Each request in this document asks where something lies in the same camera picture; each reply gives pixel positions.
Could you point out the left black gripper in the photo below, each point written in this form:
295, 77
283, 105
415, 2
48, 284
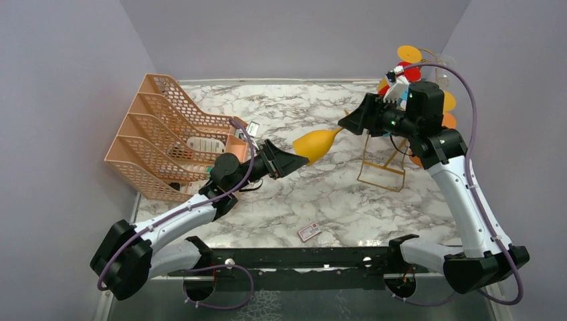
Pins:
285, 162

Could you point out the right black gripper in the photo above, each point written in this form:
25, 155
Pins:
366, 116

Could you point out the yellow plastic wine glass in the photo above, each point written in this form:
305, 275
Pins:
315, 144

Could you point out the red white staples box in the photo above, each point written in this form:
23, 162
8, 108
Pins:
309, 232

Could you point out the orange plastic wine glass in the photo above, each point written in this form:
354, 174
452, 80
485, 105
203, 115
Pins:
449, 121

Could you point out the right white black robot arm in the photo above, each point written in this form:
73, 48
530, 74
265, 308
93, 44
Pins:
487, 254

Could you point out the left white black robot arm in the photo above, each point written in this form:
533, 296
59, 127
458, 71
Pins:
131, 254

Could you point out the blue plastic wine glass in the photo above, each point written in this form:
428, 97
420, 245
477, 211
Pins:
401, 104

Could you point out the red plastic wine glass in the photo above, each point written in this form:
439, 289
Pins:
396, 81

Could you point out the yellow wine glass top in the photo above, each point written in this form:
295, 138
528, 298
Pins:
408, 55

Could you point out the clear wine glass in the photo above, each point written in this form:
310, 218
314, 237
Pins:
441, 76

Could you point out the yellow wine glass right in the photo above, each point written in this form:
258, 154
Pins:
449, 101

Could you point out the peach plastic file organizer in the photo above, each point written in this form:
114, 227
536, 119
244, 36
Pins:
166, 145

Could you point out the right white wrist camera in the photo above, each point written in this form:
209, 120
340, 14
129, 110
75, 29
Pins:
397, 84

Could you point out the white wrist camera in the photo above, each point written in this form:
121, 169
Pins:
397, 84
252, 129

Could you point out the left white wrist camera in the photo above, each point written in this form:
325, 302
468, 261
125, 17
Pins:
252, 129

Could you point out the gold wire wine glass rack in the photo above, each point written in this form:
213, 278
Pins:
389, 174

